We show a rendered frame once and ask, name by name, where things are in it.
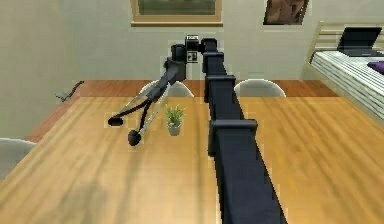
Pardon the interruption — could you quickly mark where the purple pillow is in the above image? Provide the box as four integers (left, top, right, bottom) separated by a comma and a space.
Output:
367, 61, 384, 76

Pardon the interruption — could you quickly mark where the wooden dining table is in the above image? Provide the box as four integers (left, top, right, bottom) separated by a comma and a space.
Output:
0, 96, 384, 224

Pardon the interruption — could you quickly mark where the white round-backed chair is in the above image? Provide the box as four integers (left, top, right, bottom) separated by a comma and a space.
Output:
0, 137, 37, 182
233, 78, 287, 98
139, 79, 195, 98

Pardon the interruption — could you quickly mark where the bed with striped cover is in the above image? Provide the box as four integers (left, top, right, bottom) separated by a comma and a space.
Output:
301, 21, 384, 128

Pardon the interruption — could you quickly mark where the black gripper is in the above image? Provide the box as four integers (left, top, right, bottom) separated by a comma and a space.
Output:
107, 43, 188, 147

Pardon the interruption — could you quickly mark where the brown framed wall picture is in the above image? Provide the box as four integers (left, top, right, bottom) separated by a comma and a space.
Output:
263, 0, 310, 26

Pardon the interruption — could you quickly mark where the small green potted houseplant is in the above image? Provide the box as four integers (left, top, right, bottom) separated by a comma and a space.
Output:
163, 104, 186, 137

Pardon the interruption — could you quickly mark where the black open laptop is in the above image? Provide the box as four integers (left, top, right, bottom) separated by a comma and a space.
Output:
336, 27, 384, 58

